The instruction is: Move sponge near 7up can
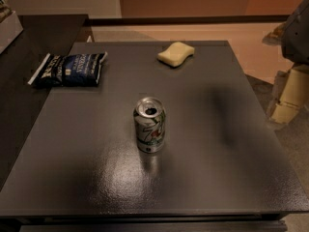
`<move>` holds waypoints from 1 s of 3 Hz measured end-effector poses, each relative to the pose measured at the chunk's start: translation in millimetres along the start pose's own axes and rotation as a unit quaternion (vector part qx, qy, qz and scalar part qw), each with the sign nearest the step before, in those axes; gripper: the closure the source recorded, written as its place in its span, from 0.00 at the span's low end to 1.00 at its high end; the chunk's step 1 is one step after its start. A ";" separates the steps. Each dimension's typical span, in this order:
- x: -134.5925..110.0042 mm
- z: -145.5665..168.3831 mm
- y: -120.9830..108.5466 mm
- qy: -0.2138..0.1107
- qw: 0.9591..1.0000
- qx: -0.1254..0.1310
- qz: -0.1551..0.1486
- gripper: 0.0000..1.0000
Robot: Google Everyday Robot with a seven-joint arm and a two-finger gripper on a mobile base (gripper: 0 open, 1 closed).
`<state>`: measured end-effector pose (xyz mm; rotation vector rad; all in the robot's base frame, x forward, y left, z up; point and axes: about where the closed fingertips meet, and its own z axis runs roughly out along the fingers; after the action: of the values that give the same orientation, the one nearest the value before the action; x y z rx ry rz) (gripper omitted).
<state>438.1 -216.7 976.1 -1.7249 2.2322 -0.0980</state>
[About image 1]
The blue chip bag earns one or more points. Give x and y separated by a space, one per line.
81 70

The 7up soda can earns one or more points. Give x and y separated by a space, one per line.
149 119

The yellow sponge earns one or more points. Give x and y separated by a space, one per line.
176 54

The white box at left edge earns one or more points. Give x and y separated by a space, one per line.
10 26

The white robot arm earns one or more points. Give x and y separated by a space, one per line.
290 90

